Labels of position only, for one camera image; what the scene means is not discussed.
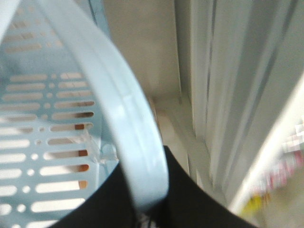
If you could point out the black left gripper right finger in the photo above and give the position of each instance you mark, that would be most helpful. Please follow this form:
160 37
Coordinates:
188 206

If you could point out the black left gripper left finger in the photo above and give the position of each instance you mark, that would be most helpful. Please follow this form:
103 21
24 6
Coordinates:
109 207

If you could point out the light blue plastic basket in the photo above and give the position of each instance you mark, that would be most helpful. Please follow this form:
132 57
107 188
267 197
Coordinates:
71 110

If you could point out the white metal shelving unit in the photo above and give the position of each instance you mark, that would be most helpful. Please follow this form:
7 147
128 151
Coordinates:
242 70

